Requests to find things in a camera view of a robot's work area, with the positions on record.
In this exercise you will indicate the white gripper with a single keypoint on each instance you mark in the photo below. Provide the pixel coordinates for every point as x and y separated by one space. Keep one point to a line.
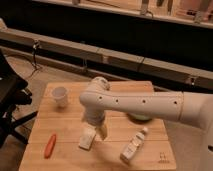
95 118

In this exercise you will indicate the white sponge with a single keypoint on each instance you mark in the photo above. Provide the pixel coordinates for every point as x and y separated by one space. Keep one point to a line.
86 139

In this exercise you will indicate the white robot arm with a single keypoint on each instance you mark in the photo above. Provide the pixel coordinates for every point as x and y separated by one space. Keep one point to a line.
194 109

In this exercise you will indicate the green ceramic bowl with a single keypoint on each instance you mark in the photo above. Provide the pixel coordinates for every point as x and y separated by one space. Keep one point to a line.
139 117

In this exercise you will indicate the white plastic bottle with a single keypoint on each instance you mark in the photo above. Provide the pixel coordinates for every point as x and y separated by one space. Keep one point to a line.
134 145

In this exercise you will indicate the orange carrot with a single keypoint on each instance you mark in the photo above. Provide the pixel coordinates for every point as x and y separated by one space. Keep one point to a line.
50 146

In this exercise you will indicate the black office chair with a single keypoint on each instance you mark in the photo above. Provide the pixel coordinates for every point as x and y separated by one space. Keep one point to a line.
12 93

